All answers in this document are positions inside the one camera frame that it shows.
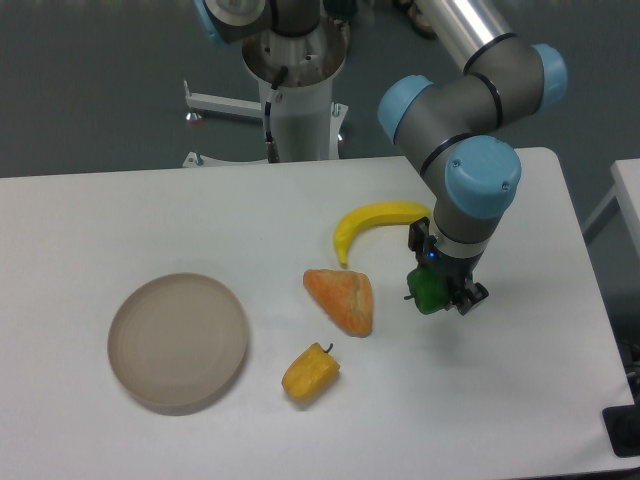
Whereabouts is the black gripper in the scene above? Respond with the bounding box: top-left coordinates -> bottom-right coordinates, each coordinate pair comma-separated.
408,216 -> 488,315

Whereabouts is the green toy pepper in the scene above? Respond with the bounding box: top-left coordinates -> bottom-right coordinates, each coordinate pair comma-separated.
407,267 -> 449,315

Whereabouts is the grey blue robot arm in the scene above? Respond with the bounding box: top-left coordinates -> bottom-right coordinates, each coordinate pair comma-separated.
195,1 -> 568,314

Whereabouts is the yellow toy pepper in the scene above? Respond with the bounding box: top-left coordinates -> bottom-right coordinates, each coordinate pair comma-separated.
281,343 -> 341,403

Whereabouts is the beige round plate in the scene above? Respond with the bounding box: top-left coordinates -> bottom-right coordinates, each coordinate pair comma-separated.
107,273 -> 249,416

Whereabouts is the yellow toy banana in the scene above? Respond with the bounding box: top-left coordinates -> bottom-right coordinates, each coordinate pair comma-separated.
333,200 -> 431,268

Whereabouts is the orange toy carrot piece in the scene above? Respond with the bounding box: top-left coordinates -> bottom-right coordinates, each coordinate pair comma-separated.
303,269 -> 373,337

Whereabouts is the white side table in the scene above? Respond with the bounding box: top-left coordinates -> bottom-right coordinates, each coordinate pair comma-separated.
581,158 -> 640,252

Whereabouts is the black box at table edge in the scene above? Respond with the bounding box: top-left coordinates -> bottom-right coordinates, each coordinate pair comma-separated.
602,404 -> 639,458

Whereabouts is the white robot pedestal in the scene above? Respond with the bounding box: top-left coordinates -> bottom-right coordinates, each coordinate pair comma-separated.
184,18 -> 348,163

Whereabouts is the black pedestal cable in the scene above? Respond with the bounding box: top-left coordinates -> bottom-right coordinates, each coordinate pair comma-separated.
263,65 -> 288,165

